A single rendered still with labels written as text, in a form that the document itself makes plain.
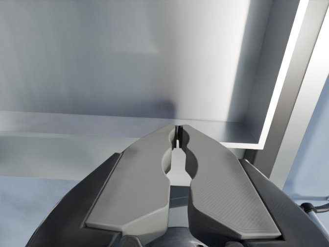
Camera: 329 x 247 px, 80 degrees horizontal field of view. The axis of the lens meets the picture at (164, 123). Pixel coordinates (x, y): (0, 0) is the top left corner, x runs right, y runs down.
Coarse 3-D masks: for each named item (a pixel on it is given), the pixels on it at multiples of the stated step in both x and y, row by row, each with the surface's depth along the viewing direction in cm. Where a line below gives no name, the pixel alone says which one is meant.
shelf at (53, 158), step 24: (312, 72) 15; (312, 96) 15; (0, 144) 19; (24, 144) 19; (48, 144) 19; (72, 144) 19; (96, 144) 19; (120, 144) 19; (288, 144) 18; (0, 168) 21; (24, 168) 21; (48, 168) 20; (72, 168) 20; (288, 168) 19
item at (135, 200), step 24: (144, 144) 10; (168, 144) 11; (120, 168) 9; (144, 168) 9; (168, 168) 11; (120, 192) 8; (144, 192) 8; (168, 192) 8; (96, 216) 7; (120, 216) 7; (144, 216) 7; (168, 216) 8; (144, 240) 7
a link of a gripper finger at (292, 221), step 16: (240, 160) 9; (256, 176) 8; (272, 192) 8; (272, 208) 7; (288, 208) 7; (288, 224) 6; (304, 224) 6; (256, 240) 6; (272, 240) 6; (288, 240) 6; (304, 240) 6; (320, 240) 6
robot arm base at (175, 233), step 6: (168, 228) 37; (174, 228) 37; (180, 228) 37; (186, 228) 37; (168, 234) 36; (174, 234) 36; (180, 234) 36; (186, 234) 36; (156, 240) 37; (162, 240) 36; (168, 240) 35; (174, 240) 35; (180, 240) 35; (186, 240) 35; (192, 240) 35; (198, 240) 36; (144, 246) 39; (150, 246) 37; (156, 246) 36; (162, 246) 35; (168, 246) 35; (174, 246) 35; (180, 246) 34; (186, 246) 34; (192, 246) 35; (198, 246) 36; (204, 246) 35
